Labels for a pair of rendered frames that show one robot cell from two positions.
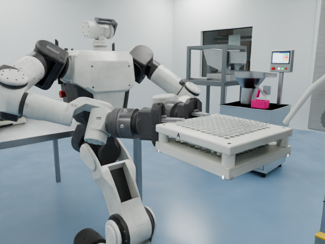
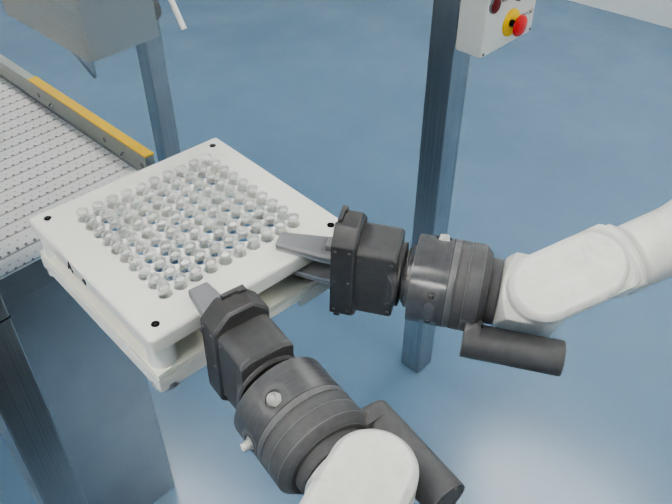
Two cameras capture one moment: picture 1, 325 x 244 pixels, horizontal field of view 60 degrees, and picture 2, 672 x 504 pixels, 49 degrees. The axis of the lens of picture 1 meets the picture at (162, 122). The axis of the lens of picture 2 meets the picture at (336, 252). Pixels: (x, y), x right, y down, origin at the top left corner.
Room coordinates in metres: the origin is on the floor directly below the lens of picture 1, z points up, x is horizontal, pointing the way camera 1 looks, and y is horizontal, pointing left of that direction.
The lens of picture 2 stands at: (1.32, -0.04, 1.57)
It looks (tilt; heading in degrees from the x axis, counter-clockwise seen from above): 41 degrees down; 176
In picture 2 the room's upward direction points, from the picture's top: straight up
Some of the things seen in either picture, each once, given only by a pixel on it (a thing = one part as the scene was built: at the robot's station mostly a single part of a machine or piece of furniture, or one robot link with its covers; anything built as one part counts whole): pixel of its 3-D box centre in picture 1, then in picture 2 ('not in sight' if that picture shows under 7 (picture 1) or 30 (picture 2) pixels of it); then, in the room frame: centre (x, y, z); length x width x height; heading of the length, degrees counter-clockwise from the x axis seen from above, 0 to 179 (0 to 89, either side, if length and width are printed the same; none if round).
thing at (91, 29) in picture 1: (97, 33); not in sight; (1.18, 0.26, 1.36); 0.10 x 0.07 x 0.09; 130
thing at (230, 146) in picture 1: (222, 129); (189, 228); (0.70, -0.15, 1.07); 0.25 x 0.24 x 0.02; 128
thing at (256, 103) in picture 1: (260, 104); not in sight; (3.04, -1.06, 0.80); 0.16 x 0.12 x 0.09; 47
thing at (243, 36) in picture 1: (226, 54); not in sight; (6.49, -1.43, 1.43); 1.32 x 0.01 x 1.11; 47
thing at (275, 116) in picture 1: (253, 136); not in sight; (3.29, -1.09, 0.38); 0.63 x 0.57 x 0.76; 47
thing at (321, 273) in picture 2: not in sight; (307, 269); (0.75, -0.03, 1.06); 0.06 x 0.03 x 0.02; 72
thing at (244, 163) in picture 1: (221, 147); (195, 263); (0.70, -0.15, 1.03); 0.24 x 0.24 x 0.02; 38
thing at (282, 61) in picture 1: (280, 78); not in sight; (3.25, -1.34, 1.07); 0.23 x 0.10 x 0.62; 47
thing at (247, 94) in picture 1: (254, 88); not in sight; (3.36, -1.09, 0.95); 0.49 x 0.36 x 0.38; 47
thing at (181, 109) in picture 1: (184, 115); (265, 383); (0.91, -0.07, 1.07); 0.12 x 0.10 x 0.13; 32
